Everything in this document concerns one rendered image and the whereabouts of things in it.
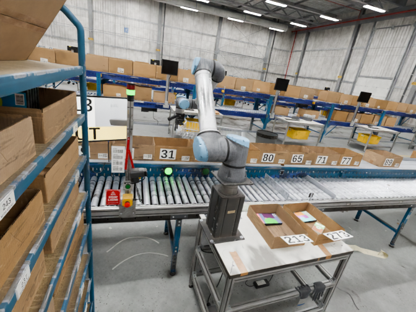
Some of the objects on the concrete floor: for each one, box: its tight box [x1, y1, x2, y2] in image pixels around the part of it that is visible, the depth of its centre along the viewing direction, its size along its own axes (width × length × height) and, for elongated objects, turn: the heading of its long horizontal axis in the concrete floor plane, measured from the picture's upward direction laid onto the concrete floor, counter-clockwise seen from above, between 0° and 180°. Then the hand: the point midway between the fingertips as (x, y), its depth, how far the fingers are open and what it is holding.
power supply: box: [253, 279, 270, 289], centre depth 215 cm, size 15×6×3 cm, turn 89°
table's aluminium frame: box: [188, 219, 352, 312], centre depth 186 cm, size 100×58×72 cm, turn 89°
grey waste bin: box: [255, 130, 278, 144], centre depth 551 cm, size 50×50×64 cm
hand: (175, 132), depth 232 cm, fingers open, 10 cm apart
